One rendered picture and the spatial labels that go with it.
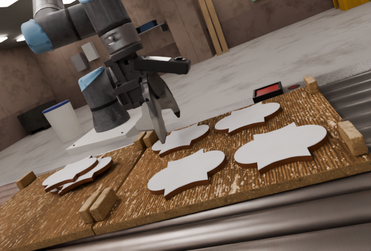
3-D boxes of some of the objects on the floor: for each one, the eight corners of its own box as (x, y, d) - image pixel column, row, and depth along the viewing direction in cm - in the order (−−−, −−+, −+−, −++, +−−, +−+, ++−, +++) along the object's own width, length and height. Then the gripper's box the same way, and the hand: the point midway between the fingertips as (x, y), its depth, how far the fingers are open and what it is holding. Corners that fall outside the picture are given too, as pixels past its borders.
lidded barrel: (75, 139, 636) (57, 105, 617) (54, 147, 657) (35, 115, 638) (91, 127, 693) (74, 96, 673) (70, 134, 714) (53, 105, 694)
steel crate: (44, 126, 1121) (33, 107, 1102) (67, 117, 1081) (56, 98, 1063) (26, 137, 1037) (15, 117, 1019) (50, 128, 998) (38, 107, 979)
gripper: (123, 52, 74) (159, 122, 78) (83, 68, 56) (132, 159, 60) (153, 37, 71) (189, 111, 76) (121, 49, 53) (170, 145, 58)
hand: (175, 128), depth 67 cm, fingers open, 14 cm apart
